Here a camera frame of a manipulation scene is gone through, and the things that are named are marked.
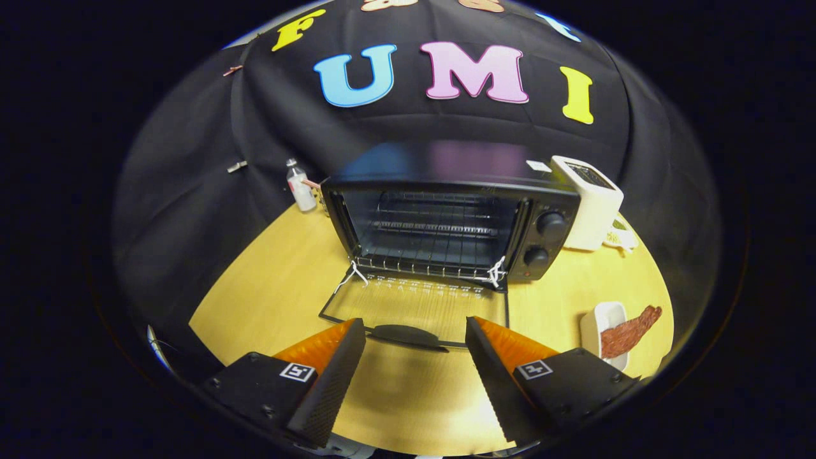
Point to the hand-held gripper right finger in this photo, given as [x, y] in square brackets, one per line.
[494, 389]

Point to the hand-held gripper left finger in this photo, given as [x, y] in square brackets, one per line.
[331, 389]

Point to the red meat slice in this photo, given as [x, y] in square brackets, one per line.
[628, 331]

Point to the black toaster oven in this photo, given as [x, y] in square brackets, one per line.
[446, 172]

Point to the white toaster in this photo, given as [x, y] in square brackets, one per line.
[593, 213]

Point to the white rectangular dish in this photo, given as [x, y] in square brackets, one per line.
[605, 319]

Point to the clear plastic bottle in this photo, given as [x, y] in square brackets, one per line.
[301, 191]

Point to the silver clip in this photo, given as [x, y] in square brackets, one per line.
[236, 167]

